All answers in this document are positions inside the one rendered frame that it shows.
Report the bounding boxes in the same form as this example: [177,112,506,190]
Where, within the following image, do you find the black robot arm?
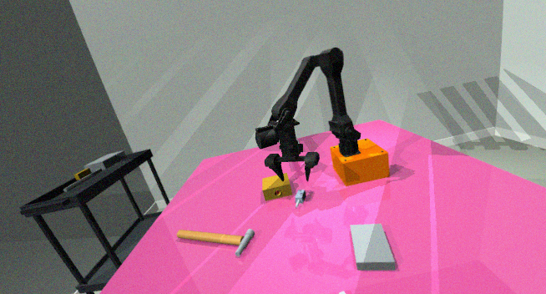
[255,48,361,158]

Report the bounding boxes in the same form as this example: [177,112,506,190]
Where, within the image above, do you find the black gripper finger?
[269,162,284,181]
[305,165,314,182]

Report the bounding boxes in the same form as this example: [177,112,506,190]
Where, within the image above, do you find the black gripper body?
[265,139,320,167]

